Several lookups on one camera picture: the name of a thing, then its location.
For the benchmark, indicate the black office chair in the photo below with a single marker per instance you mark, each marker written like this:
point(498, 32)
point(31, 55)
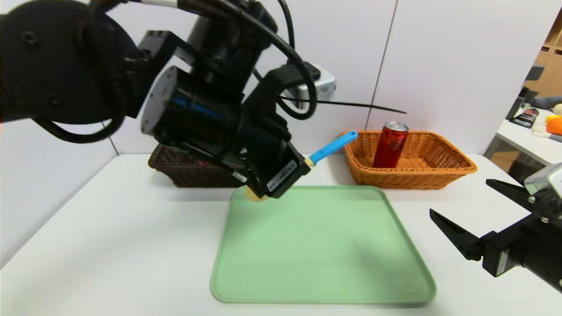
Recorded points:
point(533, 72)

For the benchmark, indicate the wooden shelf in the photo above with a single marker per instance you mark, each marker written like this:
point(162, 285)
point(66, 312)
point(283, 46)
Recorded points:
point(551, 66)

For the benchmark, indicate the orange plush toy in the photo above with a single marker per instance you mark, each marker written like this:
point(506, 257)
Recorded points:
point(555, 126)

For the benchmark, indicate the black red box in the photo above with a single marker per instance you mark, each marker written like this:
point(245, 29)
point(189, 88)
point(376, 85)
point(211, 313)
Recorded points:
point(526, 118)

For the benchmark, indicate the light green plastic tray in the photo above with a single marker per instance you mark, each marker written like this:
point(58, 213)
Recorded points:
point(316, 254)

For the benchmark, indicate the cream round toy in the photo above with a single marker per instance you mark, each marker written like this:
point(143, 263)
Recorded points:
point(557, 109)

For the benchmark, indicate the orange wicker basket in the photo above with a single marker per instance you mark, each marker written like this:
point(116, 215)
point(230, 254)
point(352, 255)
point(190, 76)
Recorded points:
point(421, 175)

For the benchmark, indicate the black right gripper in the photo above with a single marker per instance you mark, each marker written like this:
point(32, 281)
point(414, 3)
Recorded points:
point(496, 253)

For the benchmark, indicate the dark round bin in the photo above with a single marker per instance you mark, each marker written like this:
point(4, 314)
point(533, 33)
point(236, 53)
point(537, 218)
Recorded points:
point(522, 164)

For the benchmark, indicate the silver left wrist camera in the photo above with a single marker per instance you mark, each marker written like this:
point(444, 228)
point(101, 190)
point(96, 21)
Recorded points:
point(320, 87)

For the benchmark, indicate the red soda can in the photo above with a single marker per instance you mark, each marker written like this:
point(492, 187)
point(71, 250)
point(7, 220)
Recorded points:
point(390, 147)

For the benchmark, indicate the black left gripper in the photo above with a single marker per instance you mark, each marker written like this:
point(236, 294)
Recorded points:
point(282, 177)

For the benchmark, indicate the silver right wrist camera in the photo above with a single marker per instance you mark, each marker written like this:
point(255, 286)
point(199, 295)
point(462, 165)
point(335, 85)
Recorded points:
point(546, 180)

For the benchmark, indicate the small yellow toy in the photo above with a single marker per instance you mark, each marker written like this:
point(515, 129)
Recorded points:
point(551, 117)

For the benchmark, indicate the white side table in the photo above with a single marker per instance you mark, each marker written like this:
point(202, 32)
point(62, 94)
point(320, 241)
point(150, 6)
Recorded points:
point(527, 142)

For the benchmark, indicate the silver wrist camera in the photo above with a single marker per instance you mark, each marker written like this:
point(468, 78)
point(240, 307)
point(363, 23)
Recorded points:
point(320, 87)
point(546, 180)

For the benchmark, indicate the grey plush toy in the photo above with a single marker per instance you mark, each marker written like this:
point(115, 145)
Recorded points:
point(546, 102)

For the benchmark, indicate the dark brown wicker basket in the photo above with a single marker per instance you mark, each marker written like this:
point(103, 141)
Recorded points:
point(184, 175)

